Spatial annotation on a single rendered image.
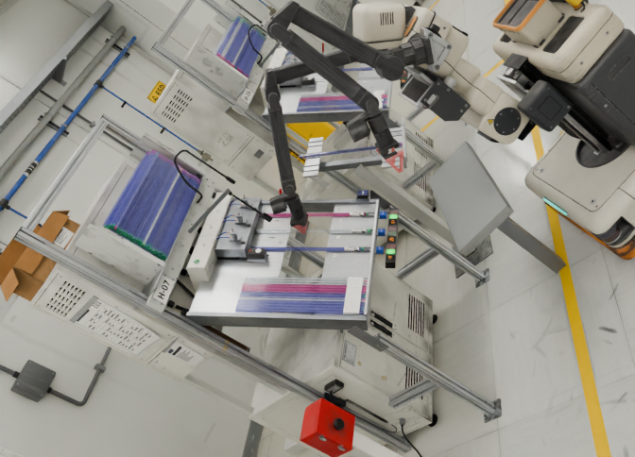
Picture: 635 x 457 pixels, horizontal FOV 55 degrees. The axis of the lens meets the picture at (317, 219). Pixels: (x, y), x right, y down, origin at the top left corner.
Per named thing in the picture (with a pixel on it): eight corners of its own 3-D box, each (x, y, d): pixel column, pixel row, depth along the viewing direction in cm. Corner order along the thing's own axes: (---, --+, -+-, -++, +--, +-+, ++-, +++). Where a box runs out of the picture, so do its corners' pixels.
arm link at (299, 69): (258, 73, 231) (256, 68, 240) (268, 107, 237) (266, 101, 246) (371, 40, 233) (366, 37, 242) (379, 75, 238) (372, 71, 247)
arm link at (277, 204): (292, 184, 251) (290, 177, 259) (266, 193, 250) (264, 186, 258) (300, 210, 256) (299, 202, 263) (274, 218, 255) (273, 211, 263)
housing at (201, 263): (239, 214, 295) (232, 191, 286) (213, 291, 259) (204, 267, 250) (223, 214, 297) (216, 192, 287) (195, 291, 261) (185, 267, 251)
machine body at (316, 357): (441, 306, 322) (351, 245, 301) (442, 428, 270) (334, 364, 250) (361, 354, 360) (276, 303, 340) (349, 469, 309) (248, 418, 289)
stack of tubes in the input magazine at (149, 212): (202, 179, 281) (151, 145, 272) (166, 259, 244) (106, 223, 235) (189, 194, 289) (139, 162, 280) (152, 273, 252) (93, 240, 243)
